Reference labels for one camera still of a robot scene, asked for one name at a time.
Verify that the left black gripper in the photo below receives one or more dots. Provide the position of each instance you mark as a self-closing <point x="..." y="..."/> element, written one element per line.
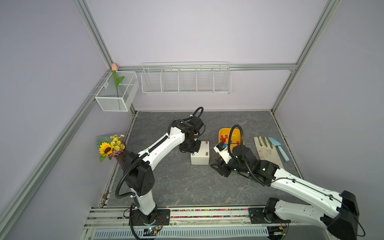
<point x="196" y="149"/>

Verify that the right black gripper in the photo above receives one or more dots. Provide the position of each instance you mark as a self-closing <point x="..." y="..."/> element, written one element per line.
<point x="221" y="166"/>

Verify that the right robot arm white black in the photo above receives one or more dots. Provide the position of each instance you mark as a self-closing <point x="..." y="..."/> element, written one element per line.
<point x="338" y="213"/>

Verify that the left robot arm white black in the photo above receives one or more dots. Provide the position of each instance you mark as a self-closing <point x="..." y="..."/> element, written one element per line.
<point x="138" y="178"/>

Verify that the white box with screws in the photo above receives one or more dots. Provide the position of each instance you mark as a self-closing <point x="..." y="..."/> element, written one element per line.
<point x="200" y="157"/>

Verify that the red sleeves pile in tray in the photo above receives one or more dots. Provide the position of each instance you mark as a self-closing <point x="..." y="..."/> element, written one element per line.
<point x="225" y="138"/>

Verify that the yellow plastic tray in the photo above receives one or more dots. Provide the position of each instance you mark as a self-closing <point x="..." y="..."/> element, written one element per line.
<point x="226" y="131"/>

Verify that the beige cloth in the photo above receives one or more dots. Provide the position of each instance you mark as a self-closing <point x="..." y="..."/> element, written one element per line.
<point x="267" y="151"/>

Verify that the light blue spatula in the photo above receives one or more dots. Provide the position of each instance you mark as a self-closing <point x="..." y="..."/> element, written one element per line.
<point x="279" y="147"/>

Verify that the sunflower bouquet in vase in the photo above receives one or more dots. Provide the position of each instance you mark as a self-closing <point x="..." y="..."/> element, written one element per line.
<point x="113" y="147"/>

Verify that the small white mesh basket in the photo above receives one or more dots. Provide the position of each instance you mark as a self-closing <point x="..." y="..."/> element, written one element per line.
<point x="107" y="98"/>

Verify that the artificial pink tulip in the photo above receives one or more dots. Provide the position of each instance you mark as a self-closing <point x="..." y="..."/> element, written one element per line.
<point x="117" y="79"/>

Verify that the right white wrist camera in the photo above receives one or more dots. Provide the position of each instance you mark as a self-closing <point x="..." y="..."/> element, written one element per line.
<point x="222" y="149"/>

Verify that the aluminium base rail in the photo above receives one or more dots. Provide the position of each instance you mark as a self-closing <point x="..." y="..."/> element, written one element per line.
<point x="216" y="217"/>

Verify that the long white wire basket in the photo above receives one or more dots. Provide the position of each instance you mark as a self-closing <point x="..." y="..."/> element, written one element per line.
<point x="178" y="78"/>

